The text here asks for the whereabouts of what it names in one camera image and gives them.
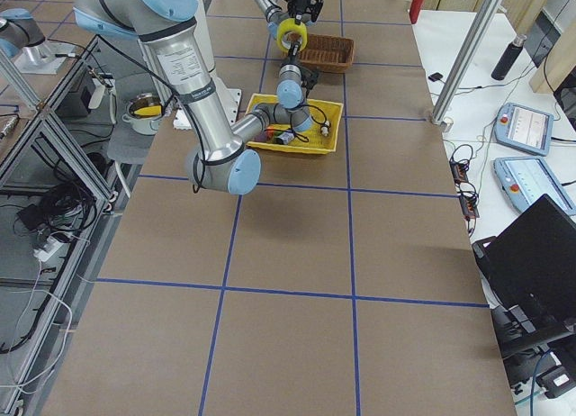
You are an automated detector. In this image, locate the red cylinder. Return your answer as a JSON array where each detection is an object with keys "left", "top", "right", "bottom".
[{"left": 409, "top": 0, "right": 424, "bottom": 23}]

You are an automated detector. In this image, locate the near teach pendant tablet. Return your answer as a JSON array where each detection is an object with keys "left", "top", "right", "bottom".
[{"left": 492, "top": 157, "right": 575, "bottom": 216}]

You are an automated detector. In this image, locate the far teach pendant tablet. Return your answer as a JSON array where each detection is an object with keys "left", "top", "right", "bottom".
[{"left": 493, "top": 103, "right": 554, "bottom": 157}]

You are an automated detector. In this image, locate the small black-capped bottle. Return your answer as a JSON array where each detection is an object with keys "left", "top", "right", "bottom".
[{"left": 274, "top": 132, "right": 295, "bottom": 145}]

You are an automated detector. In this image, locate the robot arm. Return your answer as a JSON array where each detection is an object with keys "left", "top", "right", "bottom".
[
  {"left": 253, "top": 0, "right": 324, "bottom": 41},
  {"left": 74, "top": 0, "right": 323, "bottom": 195}
]

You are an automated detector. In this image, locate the black water bottle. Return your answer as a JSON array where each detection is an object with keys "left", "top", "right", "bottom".
[{"left": 490, "top": 34, "right": 527, "bottom": 81}]

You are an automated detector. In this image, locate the brown wicker basket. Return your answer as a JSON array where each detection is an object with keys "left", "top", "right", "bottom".
[{"left": 297, "top": 34, "right": 355, "bottom": 74}]

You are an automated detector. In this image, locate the yellow woven basket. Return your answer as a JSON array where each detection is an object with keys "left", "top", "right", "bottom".
[{"left": 247, "top": 93, "right": 344, "bottom": 155}]

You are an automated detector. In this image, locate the steel bowl with corn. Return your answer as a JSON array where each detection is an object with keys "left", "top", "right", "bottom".
[{"left": 121, "top": 93, "right": 164, "bottom": 136}]

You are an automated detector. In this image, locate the black laptop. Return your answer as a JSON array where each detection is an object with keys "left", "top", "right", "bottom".
[{"left": 472, "top": 194, "right": 575, "bottom": 358}]

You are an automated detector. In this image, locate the teach pendant tablet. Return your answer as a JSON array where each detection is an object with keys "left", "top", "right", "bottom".
[
  {"left": 493, "top": 103, "right": 554, "bottom": 157},
  {"left": 492, "top": 157, "right": 575, "bottom": 216}
]

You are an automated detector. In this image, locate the aluminium frame post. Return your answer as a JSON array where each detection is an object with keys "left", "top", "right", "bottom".
[{"left": 430, "top": 0, "right": 503, "bottom": 133}]

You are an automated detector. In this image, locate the clear tape roll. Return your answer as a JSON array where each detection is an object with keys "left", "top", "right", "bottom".
[{"left": 276, "top": 18, "right": 308, "bottom": 52}]

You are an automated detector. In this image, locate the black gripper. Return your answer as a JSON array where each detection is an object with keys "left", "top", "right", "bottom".
[
  {"left": 278, "top": 39, "right": 320, "bottom": 92},
  {"left": 287, "top": 0, "right": 324, "bottom": 23}
]

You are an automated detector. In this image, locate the panda figurine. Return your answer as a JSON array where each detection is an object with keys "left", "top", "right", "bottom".
[{"left": 319, "top": 122, "right": 330, "bottom": 137}]

